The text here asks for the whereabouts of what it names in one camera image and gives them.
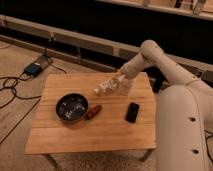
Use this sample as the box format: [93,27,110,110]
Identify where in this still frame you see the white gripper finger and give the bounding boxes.
[118,75,125,83]
[112,76,121,84]

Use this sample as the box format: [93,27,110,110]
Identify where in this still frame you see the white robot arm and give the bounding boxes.
[118,40,213,171]

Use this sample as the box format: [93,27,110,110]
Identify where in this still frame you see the clear plastic bottle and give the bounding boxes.
[94,79,118,96]

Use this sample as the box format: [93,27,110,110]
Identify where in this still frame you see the red brown sausage toy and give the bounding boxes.
[86,105,102,119]

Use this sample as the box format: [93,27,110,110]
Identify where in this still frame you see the black phone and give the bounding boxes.
[126,103,140,123]

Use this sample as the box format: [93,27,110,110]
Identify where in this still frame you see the wooden table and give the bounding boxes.
[24,72,158,155]

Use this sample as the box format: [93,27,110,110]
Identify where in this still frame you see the black bowl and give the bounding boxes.
[56,93,89,123]

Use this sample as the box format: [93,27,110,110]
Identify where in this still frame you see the black power adapter box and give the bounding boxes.
[24,63,42,76]

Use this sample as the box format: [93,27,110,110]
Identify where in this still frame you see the black floor cable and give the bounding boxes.
[0,74,42,145]

